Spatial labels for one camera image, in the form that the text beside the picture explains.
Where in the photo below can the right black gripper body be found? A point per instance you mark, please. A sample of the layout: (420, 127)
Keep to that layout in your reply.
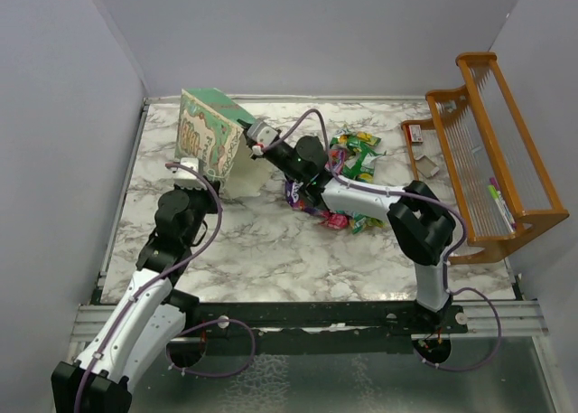
(281, 159)

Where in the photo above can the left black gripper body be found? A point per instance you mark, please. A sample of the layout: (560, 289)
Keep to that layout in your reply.
(202, 201)

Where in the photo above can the purple pink snack packet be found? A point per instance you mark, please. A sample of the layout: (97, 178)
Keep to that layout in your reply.
(337, 159)

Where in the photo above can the green printed paper bag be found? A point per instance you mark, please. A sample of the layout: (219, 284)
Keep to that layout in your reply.
(210, 129)

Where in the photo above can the yellow green snack packet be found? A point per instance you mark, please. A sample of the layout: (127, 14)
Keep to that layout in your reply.
(354, 141)

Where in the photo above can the red pink snack packet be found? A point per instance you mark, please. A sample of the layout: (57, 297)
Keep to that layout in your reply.
(335, 221)

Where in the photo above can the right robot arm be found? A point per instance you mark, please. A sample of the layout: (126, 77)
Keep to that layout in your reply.
(423, 228)

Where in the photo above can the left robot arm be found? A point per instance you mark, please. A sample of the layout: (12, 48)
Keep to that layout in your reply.
(104, 376)

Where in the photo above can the red white small box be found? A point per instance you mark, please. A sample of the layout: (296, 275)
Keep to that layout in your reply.
(415, 134)

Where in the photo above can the small grey cardboard box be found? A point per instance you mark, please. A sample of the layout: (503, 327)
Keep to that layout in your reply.
(426, 167)

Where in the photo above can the wooden tiered rack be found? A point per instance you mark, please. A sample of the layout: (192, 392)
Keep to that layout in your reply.
(481, 133)

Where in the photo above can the green marker pen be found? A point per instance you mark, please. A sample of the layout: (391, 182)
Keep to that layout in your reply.
(496, 199)

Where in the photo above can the purple marker pen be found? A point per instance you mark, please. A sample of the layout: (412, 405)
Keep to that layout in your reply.
(495, 184)

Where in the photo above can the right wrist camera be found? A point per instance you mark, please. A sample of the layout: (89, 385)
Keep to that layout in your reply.
(260, 136)

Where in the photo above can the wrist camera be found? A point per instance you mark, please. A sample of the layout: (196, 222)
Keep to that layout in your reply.
(260, 136)
(189, 177)

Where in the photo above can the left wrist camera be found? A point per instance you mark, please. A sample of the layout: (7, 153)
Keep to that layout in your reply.
(189, 177)

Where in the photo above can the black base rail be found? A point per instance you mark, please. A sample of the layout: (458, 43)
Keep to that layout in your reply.
(304, 328)

